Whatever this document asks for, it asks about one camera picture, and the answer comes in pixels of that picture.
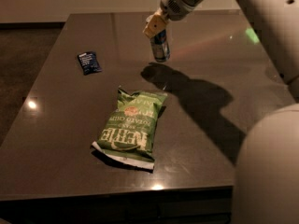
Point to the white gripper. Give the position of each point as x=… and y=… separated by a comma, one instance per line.
x=172, y=7

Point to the green kettle chips bag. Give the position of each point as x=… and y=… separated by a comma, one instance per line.
x=129, y=133

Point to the dark blue snack packet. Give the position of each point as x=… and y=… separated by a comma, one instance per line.
x=88, y=62

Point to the silver blue redbull can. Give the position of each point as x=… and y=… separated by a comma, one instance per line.
x=160, y=47

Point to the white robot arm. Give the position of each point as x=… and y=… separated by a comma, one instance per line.
x=245, y=108

